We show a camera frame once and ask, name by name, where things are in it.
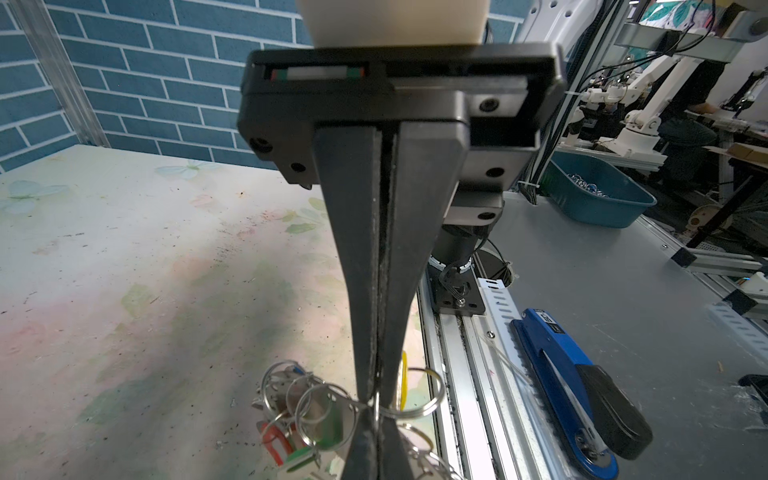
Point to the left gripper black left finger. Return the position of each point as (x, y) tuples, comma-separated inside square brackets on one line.
[(362, 458)]

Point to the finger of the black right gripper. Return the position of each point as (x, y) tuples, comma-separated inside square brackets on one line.
[(347, 161), (419, 177)]

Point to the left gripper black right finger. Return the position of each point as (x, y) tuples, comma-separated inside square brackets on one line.
[(393, 461)]

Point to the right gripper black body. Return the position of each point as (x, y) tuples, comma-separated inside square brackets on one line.
[(503, 94)]

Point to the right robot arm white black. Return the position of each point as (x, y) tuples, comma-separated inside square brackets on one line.
[(480, 228)]

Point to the yellow key tag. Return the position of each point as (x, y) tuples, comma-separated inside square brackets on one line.
[(402, 388)]

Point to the red key tag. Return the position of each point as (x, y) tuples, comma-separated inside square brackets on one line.
[(276, 442)]

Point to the teal bin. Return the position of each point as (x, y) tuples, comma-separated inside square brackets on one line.
[(592, 191)]

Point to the blue black device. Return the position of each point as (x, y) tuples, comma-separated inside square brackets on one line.
[(594, 419)]

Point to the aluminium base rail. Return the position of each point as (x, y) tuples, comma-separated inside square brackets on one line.
[(492, 423)]

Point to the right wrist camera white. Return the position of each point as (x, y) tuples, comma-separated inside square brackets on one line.
[(384, 23)]

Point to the aluminium corner post left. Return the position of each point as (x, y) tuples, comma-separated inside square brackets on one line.
[(38, 26)]

